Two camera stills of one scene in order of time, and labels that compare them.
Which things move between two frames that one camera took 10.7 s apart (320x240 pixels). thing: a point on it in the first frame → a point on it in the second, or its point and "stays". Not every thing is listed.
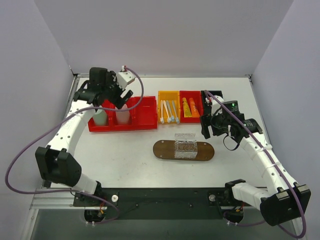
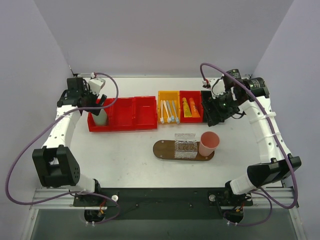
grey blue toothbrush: x=176 y=114 stays
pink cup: x=123 y=117 → x=209 y=141
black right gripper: x=206 y=122 → x=215 y=110
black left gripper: x=115 y=94 → x=90 y=101
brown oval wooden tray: x=164 y=149 stays
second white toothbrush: x=161 y=119 stays
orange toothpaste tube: x=194 y=111 stays
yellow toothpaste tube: x=186 y=108 stays
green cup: x=100 y=117 stays
